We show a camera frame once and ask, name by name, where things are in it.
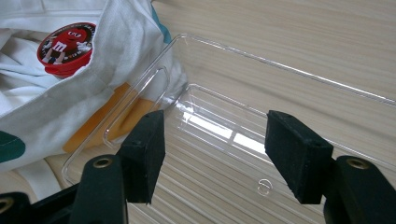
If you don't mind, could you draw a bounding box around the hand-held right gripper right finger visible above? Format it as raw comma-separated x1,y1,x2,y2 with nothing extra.
264,109,396,224

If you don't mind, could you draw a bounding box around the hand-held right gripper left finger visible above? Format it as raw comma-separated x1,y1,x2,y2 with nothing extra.
68,109,166,224

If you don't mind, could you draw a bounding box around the clear plastic bin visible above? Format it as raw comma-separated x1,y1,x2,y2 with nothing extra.
61,33,396,224

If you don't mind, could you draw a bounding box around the white cloth tote bag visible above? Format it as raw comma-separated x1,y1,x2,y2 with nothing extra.
0,0,188,202

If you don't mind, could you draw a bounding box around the red round candy container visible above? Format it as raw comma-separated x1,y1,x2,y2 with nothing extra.
36,21,97,78

